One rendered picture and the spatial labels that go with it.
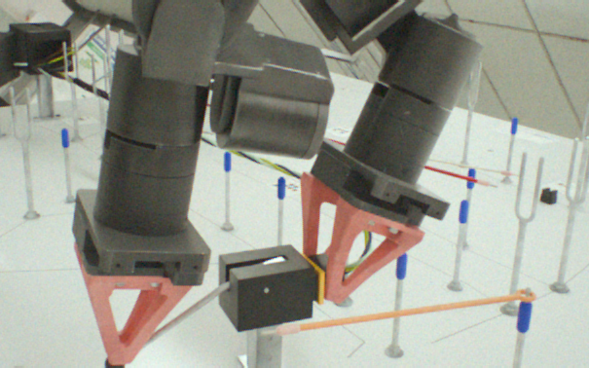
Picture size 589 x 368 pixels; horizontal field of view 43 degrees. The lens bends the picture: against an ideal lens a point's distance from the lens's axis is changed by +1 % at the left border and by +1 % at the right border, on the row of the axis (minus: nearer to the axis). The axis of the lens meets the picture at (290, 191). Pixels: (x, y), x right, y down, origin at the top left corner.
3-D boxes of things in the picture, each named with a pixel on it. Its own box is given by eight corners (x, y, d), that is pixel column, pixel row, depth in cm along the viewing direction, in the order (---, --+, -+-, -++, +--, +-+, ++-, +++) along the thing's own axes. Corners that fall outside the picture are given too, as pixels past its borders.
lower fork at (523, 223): (526, 313, 64) (551, 155, 60) (513, 319, 63) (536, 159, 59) (507, 304, 66) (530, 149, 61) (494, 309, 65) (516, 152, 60)
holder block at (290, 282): (218, 305, 54) (217, 254, 53) (289, 292, 56) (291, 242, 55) (238, 333, 50) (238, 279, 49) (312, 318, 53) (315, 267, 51)
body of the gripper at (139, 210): (166, 218, 53) (183, 117, 51) (208, 281, 44) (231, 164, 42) (72, 213, 50) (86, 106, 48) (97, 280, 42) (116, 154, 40)
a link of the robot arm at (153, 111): (116, 21, 45) (122, 35, 40) (227, 41, 48) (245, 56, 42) (101, 131, 47) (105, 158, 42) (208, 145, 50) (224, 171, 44)
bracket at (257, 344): (238, 358, 57) (238, 299, 55) (267, 352, 57) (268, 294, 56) (259, 392, 53) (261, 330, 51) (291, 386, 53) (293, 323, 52)
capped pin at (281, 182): (289, 259, 73) (292, 175, 70) (282, 265, 72) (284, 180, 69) (276, 256, 74) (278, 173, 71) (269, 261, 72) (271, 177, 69)
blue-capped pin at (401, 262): (380, 349, 58) (388, 248, 55) (397, 346, 59) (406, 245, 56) (389, 360, 57) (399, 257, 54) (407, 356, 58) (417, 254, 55)
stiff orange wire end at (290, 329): (257, 332, 41) (258, 322, 41) (528, 293, 46) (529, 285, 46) (264, 344, 40) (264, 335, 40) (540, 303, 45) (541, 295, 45)
